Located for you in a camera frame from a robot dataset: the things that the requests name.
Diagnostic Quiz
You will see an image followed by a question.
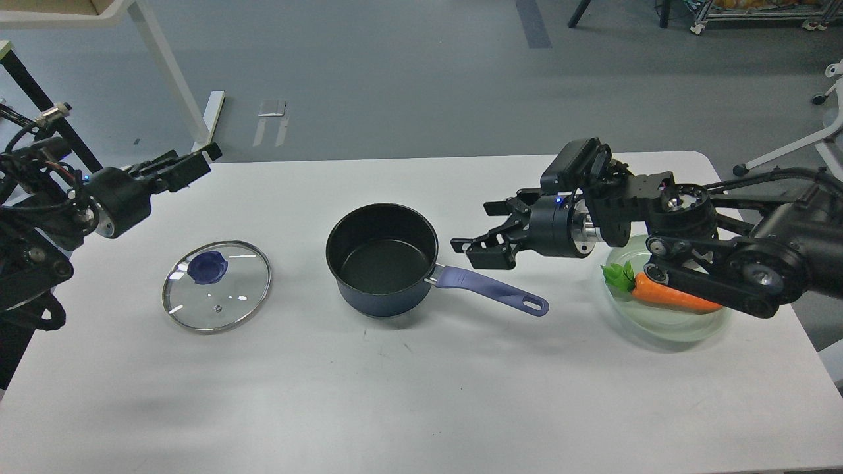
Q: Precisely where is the black shelf frame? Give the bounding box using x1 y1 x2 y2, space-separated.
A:
1 40 103 173

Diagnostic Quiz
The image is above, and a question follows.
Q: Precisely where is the blue saucepan with handle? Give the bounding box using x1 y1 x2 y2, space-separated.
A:
325 202 550 319

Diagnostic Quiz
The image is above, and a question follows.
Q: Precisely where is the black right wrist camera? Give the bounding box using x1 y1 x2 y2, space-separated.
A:
539 137 612 195

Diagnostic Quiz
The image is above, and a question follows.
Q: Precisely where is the glass lid blue knob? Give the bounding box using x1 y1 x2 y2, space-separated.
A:
161 240 272 334

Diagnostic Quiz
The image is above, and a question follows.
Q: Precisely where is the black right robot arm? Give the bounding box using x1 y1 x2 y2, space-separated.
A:
451 145 841 319

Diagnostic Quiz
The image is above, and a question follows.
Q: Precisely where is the metal wheeled cart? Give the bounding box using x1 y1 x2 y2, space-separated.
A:
683 1 841 35

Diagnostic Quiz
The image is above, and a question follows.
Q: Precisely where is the orange toy carrot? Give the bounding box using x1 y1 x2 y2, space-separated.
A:
600 261 723 314

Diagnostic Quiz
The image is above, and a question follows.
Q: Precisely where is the white desk frame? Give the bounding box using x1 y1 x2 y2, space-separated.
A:
2 1 228 166

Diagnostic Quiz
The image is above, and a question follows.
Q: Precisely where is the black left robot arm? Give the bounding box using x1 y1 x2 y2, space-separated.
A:
1 103 222 391

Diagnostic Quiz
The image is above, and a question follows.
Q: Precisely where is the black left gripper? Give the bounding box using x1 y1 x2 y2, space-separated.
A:
86 143 222 239

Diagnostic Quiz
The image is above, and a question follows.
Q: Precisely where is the white chair base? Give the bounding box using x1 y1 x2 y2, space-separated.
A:
733 61 843 178

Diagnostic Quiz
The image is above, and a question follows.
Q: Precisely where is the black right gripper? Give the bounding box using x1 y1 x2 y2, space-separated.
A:
450 187 596 270

